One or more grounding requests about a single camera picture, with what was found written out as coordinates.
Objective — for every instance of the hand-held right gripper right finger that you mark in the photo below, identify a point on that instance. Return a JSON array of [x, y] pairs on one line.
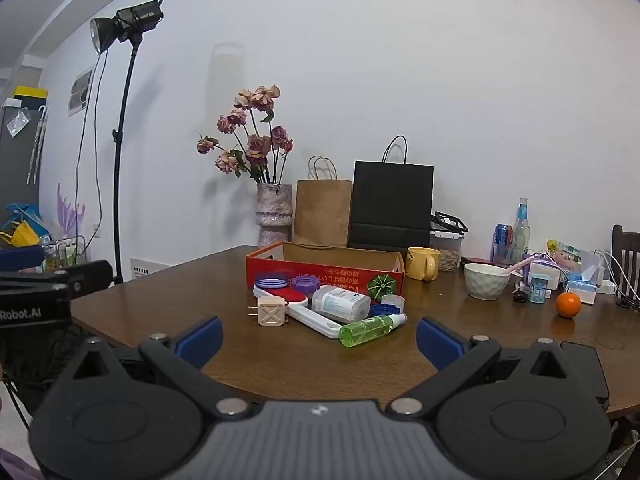
[[439, 342]]

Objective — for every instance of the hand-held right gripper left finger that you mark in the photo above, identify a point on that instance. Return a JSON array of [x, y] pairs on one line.
[[202, 342]]

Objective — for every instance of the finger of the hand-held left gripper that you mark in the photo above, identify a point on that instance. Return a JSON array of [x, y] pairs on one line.
[[20, 258], [85, 274]]

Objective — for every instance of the blue ridged cap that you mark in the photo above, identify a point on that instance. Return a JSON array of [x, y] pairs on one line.
[[381, 309]]

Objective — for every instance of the green spray bottle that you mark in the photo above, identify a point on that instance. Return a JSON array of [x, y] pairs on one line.
[[367, 330]]

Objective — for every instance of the yellow white small container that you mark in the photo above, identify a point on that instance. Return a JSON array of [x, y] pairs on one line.
[[270, 312]]

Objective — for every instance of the white bottle with translucent cap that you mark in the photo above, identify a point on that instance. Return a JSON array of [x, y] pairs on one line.
[[340, 304]]

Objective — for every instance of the purple ridged lid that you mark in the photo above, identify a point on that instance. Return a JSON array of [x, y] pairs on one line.
[[305, 285]]

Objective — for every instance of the red cardboard box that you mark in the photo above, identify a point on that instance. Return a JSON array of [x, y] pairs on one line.
[[325, 272]]

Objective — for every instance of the yellow plastic item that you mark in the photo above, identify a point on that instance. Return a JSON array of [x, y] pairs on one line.
[[22, 234]]

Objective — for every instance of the blue plastic bag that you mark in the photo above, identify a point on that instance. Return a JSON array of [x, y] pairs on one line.
[[20, 210]]

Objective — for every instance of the white bowl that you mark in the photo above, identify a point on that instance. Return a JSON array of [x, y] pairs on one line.
[[485, 282]]

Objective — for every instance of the yellow mug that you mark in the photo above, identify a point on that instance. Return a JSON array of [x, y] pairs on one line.
[[420, 262]]

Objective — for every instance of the grey cabinet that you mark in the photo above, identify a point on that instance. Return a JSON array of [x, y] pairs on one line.
[[20, 170]]

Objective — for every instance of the dark red flat box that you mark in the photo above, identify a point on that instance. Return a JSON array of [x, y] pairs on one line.
[[475, 260]]

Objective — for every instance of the clear container with black lid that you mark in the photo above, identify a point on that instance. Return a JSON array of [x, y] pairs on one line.
[[447, 252]]

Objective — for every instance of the small dark object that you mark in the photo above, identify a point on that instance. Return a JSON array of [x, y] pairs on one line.
[[520, 296]]

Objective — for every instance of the white red lint brush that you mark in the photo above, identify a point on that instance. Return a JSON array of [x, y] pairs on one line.
[[312, 321]]

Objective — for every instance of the pink spoon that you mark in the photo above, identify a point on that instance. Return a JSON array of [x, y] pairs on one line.
[[520, 264]]

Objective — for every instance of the small blue clear jar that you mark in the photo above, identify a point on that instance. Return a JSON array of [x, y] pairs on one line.
[[538, 287]]

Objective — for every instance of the purple plastic item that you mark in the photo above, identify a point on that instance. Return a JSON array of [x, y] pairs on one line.
[[527, 267]]

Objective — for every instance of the blue red soda can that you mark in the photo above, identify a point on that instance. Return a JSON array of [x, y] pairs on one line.
[[501, 242]]

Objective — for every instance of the black light stand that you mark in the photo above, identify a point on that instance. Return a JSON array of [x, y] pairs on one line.
[[120, 160]]

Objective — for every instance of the orange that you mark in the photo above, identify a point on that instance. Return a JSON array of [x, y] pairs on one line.
[[568, 305]]

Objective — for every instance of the glass bottle with blue label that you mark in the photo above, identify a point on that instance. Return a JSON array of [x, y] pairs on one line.
[[521, 235]]

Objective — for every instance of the speckled ceramic vase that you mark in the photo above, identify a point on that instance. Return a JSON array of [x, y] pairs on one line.
[[274, 212]]

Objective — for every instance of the black paper bag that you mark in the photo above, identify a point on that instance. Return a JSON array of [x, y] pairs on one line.
[[390, 200]]

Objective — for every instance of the blue tissue pack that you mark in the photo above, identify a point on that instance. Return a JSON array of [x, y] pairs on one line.
[[582, 292]]

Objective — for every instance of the colourful snack bag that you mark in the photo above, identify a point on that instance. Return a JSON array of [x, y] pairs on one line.
[[567, 255]]

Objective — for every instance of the yellow black box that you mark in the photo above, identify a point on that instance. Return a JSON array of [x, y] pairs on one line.
[[30, 96]]

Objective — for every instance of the clear plastic bag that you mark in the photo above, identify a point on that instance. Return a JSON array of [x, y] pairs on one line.
[[592, 267]]

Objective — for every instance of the brown paper bag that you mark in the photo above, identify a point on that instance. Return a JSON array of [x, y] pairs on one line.
[[322, 210]]

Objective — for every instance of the dark wooden chair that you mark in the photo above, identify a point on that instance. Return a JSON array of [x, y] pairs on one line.
[[627, 255]]

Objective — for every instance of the black studio light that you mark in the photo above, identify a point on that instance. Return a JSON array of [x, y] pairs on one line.
[[132, 17]]

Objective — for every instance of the purple flower wall sticker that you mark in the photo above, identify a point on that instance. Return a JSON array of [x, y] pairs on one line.
[[67, 215]]

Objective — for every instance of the small wall poster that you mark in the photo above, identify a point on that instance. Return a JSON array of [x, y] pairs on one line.
[[81, 91]]

